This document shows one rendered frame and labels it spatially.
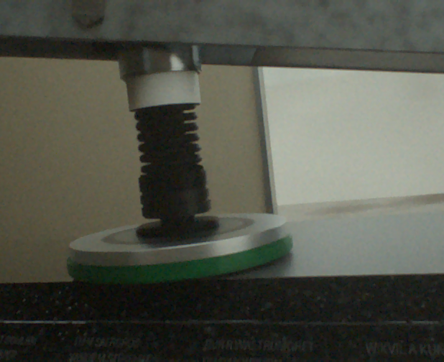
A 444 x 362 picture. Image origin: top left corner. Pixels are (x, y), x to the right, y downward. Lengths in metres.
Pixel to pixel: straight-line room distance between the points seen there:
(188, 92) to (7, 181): 6.50
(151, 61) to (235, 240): 0.18
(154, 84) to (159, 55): 0.03
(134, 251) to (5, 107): 6.54
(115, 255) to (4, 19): 0.22
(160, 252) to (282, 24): 0.22
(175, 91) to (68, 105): 5.97
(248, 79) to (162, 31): 5.15
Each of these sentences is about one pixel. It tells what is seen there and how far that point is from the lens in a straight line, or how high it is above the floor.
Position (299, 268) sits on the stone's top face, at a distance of 0.49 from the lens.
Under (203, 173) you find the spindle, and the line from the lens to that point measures 0.55.
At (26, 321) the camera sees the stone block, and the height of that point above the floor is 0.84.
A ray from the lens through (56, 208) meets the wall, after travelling 6.66.
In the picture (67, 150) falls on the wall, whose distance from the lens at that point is 6.52.
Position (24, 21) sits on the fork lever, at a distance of 0.54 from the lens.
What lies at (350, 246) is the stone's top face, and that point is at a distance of 0.57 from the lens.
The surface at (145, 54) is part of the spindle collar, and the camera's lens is 0.54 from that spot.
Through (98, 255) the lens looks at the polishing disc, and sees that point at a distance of 0.50.
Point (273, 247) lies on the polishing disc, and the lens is 0.51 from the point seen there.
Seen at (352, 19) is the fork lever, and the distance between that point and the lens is 0.54.
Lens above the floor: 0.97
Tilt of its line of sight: 3 degrees down
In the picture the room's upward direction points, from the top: 6 degrees counter-clockwise
